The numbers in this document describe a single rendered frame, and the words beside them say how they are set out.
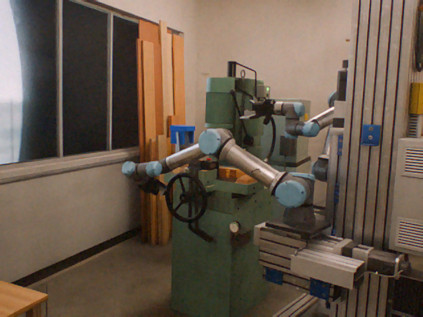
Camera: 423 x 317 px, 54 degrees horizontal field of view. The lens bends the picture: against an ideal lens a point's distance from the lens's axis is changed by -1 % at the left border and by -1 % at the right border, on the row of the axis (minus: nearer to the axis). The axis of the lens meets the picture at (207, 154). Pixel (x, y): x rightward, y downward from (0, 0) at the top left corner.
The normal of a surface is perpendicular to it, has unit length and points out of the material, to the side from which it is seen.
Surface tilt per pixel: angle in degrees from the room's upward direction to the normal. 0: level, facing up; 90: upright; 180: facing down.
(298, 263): 90
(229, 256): 90
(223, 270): 90
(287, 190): 93
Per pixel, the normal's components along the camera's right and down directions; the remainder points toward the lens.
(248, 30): -0.41, 0.09
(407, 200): -0.63, 0.07
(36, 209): 0.91, 0.08
